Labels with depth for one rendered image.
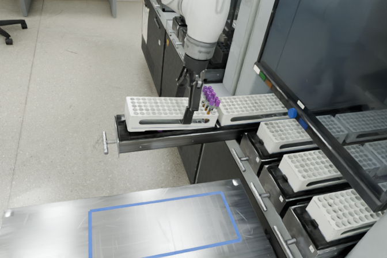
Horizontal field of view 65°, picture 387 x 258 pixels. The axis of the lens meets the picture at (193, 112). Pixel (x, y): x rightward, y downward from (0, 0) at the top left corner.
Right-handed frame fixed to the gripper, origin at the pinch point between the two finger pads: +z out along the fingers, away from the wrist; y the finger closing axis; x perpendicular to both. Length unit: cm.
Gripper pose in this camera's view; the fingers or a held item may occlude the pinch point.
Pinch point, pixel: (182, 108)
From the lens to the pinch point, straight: 102.3
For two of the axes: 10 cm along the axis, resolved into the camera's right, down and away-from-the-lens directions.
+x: 9.3, 0.0, 3.7
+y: 2.9, 6.2, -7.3
